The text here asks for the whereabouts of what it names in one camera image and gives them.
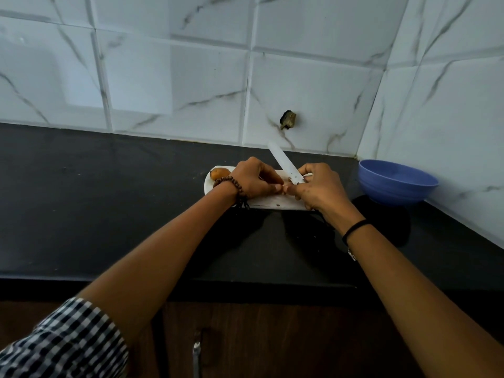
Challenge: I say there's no person's right forearm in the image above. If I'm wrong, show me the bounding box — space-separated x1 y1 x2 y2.
346 224 504 378

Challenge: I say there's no person's right hand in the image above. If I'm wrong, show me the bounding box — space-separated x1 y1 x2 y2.
285 162 365 236

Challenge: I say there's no steel kitchen knife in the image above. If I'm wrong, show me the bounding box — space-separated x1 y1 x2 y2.
267 141 306 185

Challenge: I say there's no brown bead bracelet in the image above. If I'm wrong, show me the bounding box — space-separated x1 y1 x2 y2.
213 176 251 210

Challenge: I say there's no blue plastic bowl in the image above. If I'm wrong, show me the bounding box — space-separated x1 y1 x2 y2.
358 159 440 206

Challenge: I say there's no person's left hand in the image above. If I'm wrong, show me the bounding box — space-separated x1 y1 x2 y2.
228 156 285 200

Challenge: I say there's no white cutting board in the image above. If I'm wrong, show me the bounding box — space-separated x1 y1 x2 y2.
203 165 314 211

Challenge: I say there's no black white checkered shirt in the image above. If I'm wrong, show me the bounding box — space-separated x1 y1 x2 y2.
0 297 130 378

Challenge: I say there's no black wristband with charm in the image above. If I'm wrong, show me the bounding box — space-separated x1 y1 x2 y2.
341 219 373 261

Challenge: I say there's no person's left forearm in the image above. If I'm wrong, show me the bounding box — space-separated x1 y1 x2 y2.
77 184 237 343

